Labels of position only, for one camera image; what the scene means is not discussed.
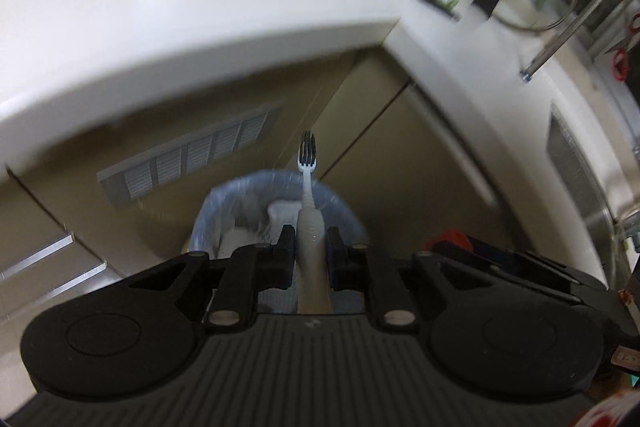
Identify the cabinet vent grille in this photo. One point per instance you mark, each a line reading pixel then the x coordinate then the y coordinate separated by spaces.
pixel 190 157

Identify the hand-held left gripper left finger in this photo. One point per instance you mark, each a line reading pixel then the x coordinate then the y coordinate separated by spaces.
pixel 286 257

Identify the metal dish rack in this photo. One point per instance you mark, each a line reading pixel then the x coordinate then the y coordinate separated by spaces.
pixel 565 37

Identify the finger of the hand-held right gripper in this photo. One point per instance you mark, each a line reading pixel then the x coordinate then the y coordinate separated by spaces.
pixel 520 269

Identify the white toothbrush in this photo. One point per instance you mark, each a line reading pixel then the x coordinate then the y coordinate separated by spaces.
pixel 307 227

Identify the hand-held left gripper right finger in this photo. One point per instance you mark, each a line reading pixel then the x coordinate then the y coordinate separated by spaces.
pixel 335 262

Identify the stainless steel sink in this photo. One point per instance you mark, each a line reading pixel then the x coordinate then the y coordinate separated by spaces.
pixel 585 187

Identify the printed clothing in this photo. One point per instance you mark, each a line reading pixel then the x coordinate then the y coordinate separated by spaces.
pixel 620 402

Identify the trash bin with blue bag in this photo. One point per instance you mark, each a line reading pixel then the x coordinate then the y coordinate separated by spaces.
pixel 235 217

